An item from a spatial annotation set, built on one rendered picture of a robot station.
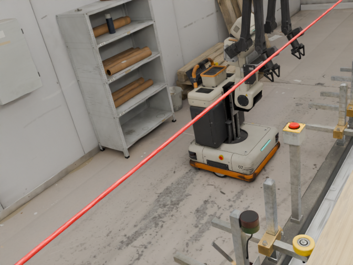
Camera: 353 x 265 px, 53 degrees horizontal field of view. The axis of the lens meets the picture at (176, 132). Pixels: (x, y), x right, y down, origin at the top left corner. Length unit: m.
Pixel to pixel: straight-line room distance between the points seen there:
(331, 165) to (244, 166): 1.03
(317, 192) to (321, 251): 0.62
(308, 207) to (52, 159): 2.69
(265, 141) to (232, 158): 0.37
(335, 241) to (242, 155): 1.71
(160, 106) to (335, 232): 3.31
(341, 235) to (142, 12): 3.24
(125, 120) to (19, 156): 1.38
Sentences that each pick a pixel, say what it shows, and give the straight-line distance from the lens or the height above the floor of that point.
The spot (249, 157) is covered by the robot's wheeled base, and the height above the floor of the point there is 0.27.
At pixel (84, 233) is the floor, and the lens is 3.17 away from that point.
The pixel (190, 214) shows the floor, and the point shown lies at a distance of 3.01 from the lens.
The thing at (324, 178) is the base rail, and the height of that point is 0.70.
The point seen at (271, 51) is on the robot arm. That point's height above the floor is 1.20.
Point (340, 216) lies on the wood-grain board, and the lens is 1.61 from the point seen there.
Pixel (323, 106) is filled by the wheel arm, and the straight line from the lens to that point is 2.57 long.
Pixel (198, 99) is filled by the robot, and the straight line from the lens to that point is 3.03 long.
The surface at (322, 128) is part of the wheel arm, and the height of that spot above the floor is 0.83.
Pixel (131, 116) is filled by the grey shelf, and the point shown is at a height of 0.16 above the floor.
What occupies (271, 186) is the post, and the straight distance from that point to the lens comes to 1.40.
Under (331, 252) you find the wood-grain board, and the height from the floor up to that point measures 0.90.
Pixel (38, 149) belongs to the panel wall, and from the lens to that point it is 3.77.
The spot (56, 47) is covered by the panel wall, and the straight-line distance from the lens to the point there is 3.77.
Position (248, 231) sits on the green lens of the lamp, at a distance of 1.20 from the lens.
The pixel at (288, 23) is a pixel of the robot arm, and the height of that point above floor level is 1.26.
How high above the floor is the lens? 1.99
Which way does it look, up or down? 28 degrees down
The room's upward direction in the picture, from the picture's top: 12 degrees counter-clockwise
